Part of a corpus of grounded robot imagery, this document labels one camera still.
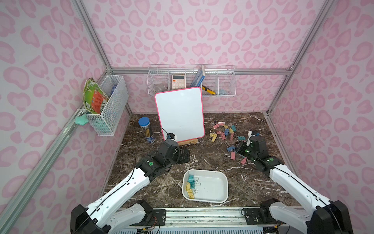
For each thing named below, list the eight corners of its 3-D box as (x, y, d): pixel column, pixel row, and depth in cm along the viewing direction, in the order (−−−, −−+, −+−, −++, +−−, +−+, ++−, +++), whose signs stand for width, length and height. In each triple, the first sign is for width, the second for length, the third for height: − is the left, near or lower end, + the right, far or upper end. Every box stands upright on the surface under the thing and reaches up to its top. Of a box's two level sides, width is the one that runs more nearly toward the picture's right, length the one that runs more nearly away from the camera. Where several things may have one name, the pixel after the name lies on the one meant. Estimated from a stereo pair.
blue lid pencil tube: (145, 143, 104) (137, 125, 88) (147, 136, 108) (139, 117, 93) (154, 143, 104) (147, 125, 88) (156, 136, 108) (149, 117, 93)
